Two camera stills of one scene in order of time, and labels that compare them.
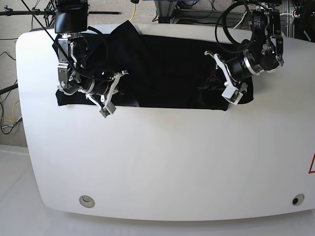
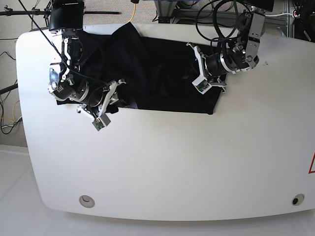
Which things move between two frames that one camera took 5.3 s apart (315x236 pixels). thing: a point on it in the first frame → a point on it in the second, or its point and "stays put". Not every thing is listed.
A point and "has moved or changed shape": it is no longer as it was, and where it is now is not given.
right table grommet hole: [298, 199] stays put
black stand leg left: [9, 89] stays put
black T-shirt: [179, 72] has moved or changed shape
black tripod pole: [35, 12] stays put
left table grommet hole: [86, 201] stays put
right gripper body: [235, 70] → [211, 67]
